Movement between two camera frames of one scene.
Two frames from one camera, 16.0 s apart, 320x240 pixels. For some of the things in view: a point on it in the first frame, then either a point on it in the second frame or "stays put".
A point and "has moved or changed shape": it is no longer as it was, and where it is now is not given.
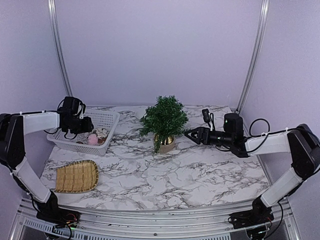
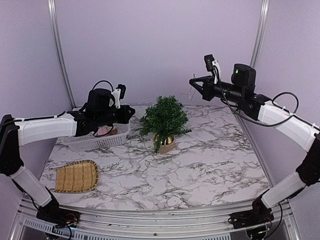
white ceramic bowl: (140, 113) stays put
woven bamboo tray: (80, 176) stays put
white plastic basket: (95, 141) has moved or changed shape
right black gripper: (206, 140) -> (206, 91)
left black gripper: (87, 127) -> (125, 117)
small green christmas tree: (163, 121) stays put
